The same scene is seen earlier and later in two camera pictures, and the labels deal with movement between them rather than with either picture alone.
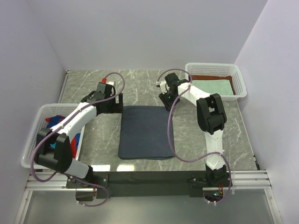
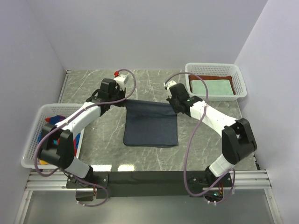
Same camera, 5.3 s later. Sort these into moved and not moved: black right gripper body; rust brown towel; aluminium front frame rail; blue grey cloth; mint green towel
Moved: blue grey cloth; black right gripper body
Not moved: aluminium front frame rail; rust brown towel; mint green towel
